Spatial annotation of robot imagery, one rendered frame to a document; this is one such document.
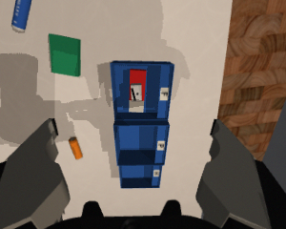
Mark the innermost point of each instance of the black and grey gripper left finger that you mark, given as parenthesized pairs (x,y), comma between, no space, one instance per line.
(33,190)

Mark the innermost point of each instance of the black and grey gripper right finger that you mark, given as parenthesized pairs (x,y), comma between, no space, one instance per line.
(237,191)

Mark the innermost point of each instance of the blue rack of bins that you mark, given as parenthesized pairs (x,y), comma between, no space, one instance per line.
(141,139)

